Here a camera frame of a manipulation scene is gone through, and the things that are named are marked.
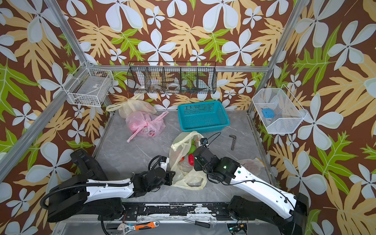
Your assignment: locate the white wire basket right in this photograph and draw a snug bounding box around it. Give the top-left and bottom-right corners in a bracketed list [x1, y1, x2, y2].
[252, 85, 308, 135]

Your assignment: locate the white wire basket left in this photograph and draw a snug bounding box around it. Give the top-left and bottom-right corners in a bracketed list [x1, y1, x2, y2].
[64, 62, 114, 107]

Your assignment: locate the white wire basket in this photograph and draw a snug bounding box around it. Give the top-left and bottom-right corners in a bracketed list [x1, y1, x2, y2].
[252, 85, 308, 135]
[64, 62, 114, 107]

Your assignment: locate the teal plastic basket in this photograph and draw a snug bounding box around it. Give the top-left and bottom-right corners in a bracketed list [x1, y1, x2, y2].
[178, 101, 230, 134]

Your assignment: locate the blue object in basket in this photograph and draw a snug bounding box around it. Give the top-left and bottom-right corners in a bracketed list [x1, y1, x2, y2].
[262, 108, 275, 119]

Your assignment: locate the green cabbage toy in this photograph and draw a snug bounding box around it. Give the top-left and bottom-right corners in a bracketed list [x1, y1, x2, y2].
[188, 140, 196, 155]

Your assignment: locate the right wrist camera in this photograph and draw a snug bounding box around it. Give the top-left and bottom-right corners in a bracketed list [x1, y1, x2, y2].
[199, 138, 209, 147]

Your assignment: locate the black handled screwdriver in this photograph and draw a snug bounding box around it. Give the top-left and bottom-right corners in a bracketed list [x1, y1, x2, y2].
[183, 219, 211, 229]

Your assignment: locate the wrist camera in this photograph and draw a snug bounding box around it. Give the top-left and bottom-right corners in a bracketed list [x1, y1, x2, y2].
[158, 156, 169, 171]
[199, 138, 209, 147]

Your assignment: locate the grey allen key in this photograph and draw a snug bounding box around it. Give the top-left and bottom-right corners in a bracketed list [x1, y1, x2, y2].
[229, 135, 237, 151]

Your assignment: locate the black wire basket rear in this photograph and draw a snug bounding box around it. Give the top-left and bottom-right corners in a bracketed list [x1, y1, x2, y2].
[125, 61, 217, 95]

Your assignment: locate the pale yellow bag at back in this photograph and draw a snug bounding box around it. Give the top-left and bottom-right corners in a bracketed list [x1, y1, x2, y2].
[106, 94, 157, 119]

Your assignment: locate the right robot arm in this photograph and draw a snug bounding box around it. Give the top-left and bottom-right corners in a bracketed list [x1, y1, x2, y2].
[193, 146, 308, 235]

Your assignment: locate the red apple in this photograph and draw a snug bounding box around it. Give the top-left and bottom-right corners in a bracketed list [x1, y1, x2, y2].
[189, 154, 194, 166]

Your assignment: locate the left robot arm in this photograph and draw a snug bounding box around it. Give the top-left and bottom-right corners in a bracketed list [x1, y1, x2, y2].
[40, 148, 176, 223]

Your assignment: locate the yellow plastic bag with fruit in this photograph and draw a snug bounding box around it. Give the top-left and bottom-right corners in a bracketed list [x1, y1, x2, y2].
[169, 131, 207, 191]

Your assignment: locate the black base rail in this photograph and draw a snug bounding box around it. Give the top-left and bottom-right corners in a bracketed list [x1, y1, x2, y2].
[104, 202, 248, 222]

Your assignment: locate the orange adjustable wrench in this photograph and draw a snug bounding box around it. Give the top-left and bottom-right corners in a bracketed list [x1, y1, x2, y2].
[117, 221, 160, 235]

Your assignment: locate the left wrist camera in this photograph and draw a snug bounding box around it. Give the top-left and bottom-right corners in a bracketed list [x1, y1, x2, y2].
[158, 156, 169, 171]

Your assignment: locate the pink plastic bag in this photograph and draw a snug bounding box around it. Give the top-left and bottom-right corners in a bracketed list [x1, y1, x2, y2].
[126, 111, 169, 143]

